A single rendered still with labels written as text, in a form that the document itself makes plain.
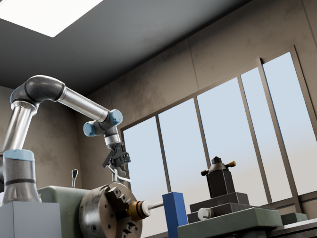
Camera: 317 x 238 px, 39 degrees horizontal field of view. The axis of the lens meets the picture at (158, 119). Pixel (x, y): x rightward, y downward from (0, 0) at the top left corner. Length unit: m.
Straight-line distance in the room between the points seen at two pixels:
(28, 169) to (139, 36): 2.95
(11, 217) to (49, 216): 0.15
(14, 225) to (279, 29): 3.10
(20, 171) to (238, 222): 0.83
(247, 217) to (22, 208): 0.78
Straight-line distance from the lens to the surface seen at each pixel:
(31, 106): 2.10
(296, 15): 4.16
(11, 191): 1.78
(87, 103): 2.14
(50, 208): 1.76
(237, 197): 1.70
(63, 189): 2.15
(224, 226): 1.52
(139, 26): 4.42
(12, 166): 1.80
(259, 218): 1.49
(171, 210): 1.94
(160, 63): 4.89
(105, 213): 2.06
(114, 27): 4.37
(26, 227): 1.69
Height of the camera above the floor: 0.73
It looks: 21 degrees up
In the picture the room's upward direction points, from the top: 10 degrees counter-clockwise
